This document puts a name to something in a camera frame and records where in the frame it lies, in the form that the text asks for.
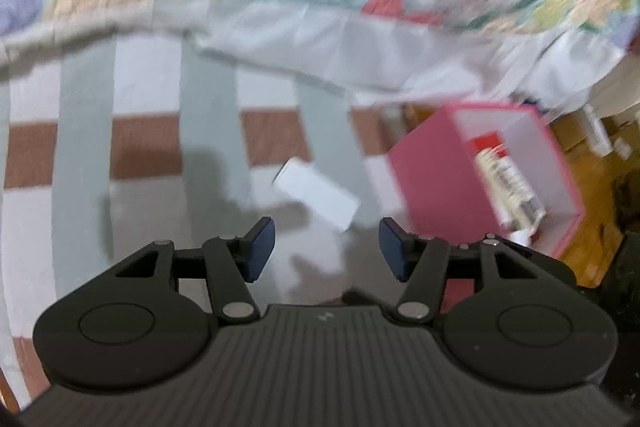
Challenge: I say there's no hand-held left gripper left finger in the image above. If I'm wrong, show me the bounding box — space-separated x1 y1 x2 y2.
114 217 277 324

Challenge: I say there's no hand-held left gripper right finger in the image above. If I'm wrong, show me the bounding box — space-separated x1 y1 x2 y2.
378 217 533 324

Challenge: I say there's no checkered blanket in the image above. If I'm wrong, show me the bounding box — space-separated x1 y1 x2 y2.
0 32 501 408

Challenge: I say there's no white bottle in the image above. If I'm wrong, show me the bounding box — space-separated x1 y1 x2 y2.
582 104 609 156

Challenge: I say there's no pink box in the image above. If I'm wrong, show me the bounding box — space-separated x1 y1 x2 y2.
388 102 586 259

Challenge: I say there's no white card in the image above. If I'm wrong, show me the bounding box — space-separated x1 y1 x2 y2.
272 158 361 234

